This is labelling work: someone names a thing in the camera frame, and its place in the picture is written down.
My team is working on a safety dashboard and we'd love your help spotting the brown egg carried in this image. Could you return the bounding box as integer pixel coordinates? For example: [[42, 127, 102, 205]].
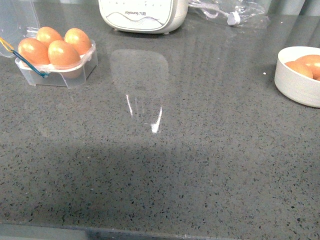
[[48, 40, 82, 79]]

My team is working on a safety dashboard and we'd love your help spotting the brown egg back right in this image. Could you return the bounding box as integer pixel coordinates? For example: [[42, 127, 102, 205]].
[[64, 28, 92, 55]]

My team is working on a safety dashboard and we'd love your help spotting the brown egg back left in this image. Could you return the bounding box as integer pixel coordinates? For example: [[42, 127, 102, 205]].
[[35, 26, 64, 48]]

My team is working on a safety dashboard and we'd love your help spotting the brown egg front left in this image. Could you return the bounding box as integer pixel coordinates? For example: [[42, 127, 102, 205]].
[[18, 38, 50, 65]]

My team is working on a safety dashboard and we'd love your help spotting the brown egg in bowl left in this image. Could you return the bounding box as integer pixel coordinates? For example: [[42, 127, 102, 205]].
[[285, 61, 313, 79]]

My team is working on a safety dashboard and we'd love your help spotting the brown egg in bowl back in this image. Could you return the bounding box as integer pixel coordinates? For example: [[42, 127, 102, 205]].
[[296, 54, 320, 79]]

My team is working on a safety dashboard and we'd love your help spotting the clear plastic egg box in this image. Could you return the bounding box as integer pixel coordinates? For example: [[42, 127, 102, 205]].
[[0, 0, 98, 89]]

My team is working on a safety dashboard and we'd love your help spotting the white Joyoung soymilk maker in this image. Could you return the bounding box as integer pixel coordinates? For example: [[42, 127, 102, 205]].
[[98, 0, 188, 34]]

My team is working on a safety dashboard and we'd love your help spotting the clear plastic bag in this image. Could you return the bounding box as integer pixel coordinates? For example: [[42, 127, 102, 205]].
[[188, 0, 270, 29]]

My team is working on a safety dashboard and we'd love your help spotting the white round bowl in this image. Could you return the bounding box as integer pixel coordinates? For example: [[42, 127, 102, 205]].
[[274, 46, 320, 108]]

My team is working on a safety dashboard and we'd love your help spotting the yellow blue rubber band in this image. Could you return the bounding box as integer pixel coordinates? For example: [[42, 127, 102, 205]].
[[0, 37, 50, 78]]

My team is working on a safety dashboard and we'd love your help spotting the white power cable plug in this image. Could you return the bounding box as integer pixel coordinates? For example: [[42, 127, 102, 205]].
[[188, 0, 241, 27]]

